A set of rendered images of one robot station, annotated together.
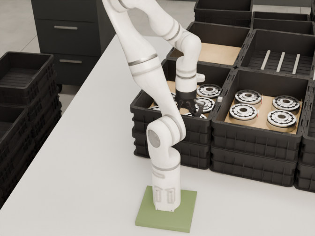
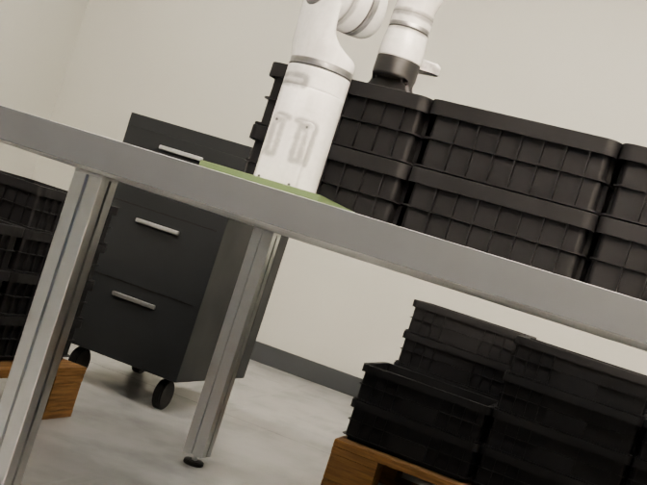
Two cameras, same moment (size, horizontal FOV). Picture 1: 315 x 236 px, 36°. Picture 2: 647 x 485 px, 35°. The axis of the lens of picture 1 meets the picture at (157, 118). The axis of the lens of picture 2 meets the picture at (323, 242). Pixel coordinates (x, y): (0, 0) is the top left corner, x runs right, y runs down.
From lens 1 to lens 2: 1.26 m
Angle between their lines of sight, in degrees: 35
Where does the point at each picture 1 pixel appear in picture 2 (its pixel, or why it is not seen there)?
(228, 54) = not seen: hidden behind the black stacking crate
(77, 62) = (144, 305)
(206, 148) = (401, 168)
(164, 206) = (277, 169)
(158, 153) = (317, 15)
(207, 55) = not seen: hidden behind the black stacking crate
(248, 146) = (497, 168)
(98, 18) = (227, 225)
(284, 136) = (582, 138)
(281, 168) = (559, 233)
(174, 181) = (323, 107)
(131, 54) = not seen: outside the picture
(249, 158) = (491, 195)
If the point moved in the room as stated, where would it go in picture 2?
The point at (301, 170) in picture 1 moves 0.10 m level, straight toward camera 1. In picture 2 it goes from (605, 231) to (592, 219)
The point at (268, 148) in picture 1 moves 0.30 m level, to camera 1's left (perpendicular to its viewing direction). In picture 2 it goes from (539, 175) to (347, 116)
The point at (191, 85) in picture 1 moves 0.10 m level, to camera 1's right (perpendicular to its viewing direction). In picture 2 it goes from (411, 44) to (470, 62)
